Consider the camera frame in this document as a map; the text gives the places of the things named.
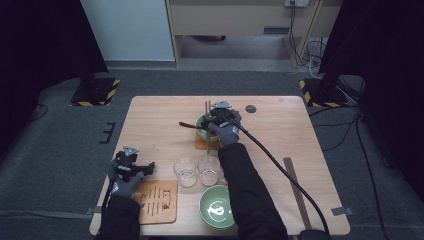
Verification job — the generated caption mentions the black power cables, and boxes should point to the black power cables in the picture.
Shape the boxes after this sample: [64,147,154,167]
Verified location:
[288,3,313,68]

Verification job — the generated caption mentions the white cable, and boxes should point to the white cable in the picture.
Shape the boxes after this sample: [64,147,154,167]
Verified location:
[306,39,326,79]

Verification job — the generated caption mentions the reddish brown wooden spoon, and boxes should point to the reddish brown wooden spoon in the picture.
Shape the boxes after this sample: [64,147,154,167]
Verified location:
[178,121,204,131]

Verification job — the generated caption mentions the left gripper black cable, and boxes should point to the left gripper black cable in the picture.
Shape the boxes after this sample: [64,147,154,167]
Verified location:
[101,173,118,216]

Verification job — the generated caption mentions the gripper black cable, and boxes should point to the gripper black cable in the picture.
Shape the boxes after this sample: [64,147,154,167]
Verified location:
[101,173,118,216]
[231,121,331,240]

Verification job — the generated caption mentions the white cabinet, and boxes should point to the white cabinet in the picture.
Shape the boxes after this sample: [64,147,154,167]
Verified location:
[79,0,176,62]

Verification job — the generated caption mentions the green ceramic bowl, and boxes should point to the green ceramic bowl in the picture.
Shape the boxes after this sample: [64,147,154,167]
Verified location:
[199,185,236,231]
[195,114,221,143]

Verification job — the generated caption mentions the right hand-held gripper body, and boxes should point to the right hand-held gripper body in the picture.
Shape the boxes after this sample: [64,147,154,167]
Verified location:
[209,100,236,126]

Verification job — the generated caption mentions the wall power socket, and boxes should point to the wall power socket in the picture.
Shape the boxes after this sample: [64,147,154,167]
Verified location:
[284,0,310,8]

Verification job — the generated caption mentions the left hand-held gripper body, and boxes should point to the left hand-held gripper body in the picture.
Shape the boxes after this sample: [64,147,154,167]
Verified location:
[113,145,142,183]

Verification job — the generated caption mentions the thin black floor cable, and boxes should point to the thin black floor cable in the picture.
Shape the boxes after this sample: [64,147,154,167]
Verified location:
[26,103,49,123]

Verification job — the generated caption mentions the black stand base striped edge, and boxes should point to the black stand base striped edge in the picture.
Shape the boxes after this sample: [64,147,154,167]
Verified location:
[298,78,349,108]
[70,77,121,107]

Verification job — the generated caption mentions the long black floor cable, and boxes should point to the long black floor cable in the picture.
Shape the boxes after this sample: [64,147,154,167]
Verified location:
[354,114,391,240]

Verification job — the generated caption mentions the wooden coaster with cutouts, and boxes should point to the wooden coaster with cutouts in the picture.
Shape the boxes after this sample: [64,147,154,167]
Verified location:
[194,133,223,151]
[133,179,179,225]

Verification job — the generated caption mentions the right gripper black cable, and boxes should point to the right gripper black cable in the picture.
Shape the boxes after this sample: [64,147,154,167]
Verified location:
[231,121,331,240]

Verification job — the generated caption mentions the dark curtain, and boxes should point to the dark curtain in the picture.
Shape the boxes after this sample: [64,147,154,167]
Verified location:
[318,0,424,193]
[0,0,109,158]

